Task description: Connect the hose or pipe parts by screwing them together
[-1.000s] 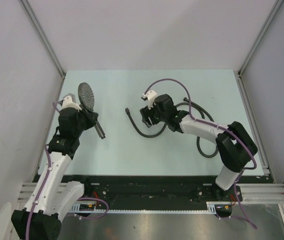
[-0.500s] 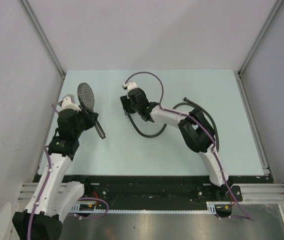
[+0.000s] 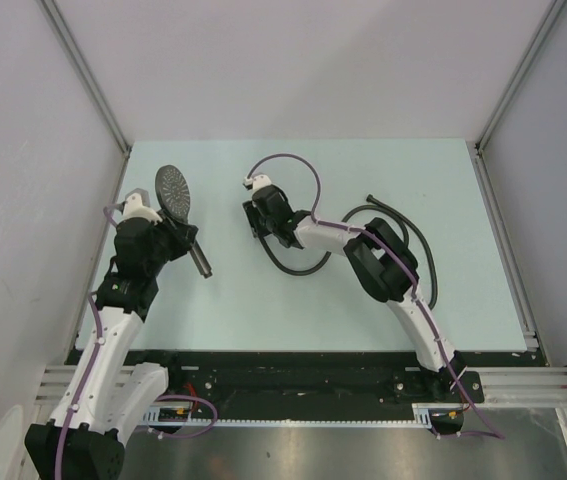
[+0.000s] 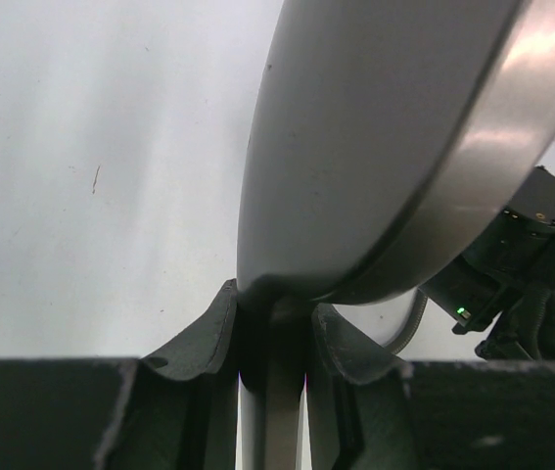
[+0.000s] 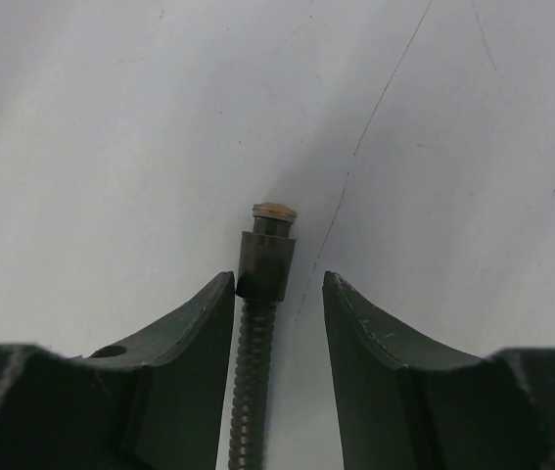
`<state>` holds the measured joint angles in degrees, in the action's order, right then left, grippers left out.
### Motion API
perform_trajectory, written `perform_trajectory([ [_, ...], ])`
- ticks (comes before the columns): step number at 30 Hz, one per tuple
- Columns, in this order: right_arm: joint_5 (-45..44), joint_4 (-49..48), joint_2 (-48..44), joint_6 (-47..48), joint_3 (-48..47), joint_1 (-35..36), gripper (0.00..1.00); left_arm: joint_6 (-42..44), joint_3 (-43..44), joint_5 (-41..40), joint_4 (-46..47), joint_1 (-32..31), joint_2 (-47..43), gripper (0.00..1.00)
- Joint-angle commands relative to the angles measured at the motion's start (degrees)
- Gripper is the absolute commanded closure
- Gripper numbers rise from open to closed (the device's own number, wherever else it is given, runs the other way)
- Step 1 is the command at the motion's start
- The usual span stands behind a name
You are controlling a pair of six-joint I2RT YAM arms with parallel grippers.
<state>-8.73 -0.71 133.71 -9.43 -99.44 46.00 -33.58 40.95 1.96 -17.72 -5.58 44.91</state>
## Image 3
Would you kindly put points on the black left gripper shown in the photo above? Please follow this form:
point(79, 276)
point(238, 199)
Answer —
point(182, 234)

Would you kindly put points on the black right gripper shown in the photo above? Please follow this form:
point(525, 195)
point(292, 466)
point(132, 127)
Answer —
point(253, 213)

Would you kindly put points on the grey shower head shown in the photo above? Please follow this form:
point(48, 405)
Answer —
point(173, 195)

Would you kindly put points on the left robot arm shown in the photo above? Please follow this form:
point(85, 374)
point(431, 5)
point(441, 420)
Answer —
point(87, 432)

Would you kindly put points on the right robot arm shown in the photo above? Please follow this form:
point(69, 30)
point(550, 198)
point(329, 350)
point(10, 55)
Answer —
point(384, 266)

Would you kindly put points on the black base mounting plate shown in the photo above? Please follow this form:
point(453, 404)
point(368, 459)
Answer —
point(305, 385)

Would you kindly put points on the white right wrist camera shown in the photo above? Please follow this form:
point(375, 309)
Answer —
point(258, 181)

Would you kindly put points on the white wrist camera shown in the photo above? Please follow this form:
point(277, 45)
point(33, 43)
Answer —
point(258, 181)
point(137, 205)

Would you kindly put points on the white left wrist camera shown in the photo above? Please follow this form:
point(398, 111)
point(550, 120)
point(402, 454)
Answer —
point(137, 205)

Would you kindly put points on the left aluminium frame post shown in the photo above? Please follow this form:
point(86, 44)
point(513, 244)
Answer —
point(79, 63)

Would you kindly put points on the aluminium frame post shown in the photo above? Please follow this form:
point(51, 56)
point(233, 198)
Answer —
point(540, 37)
point(79, 63)

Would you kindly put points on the slotted cable duct rail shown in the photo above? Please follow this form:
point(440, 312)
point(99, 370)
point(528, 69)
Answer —
point(166, 418)

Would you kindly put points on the right aluminium frame post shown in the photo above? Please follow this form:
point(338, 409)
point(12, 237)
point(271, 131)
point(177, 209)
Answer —
point(540, 37)

